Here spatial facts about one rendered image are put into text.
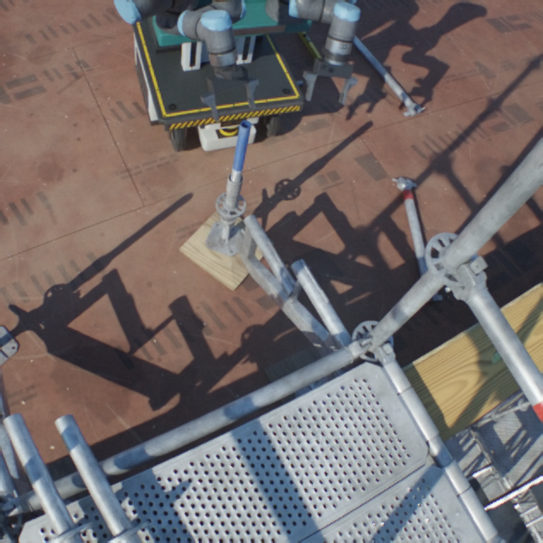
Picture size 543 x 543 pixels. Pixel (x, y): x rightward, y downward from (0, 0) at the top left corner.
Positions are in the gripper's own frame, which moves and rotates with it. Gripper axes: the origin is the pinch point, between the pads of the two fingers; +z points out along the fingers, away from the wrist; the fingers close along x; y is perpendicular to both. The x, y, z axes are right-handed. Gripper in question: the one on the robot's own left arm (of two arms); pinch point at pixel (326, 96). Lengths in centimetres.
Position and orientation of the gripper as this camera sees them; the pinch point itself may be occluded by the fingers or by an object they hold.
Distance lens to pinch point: 195.8
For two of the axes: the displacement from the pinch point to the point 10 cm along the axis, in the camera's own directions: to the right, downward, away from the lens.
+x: 9.5, -0.2, 3.1
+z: -1.8, 7.9, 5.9
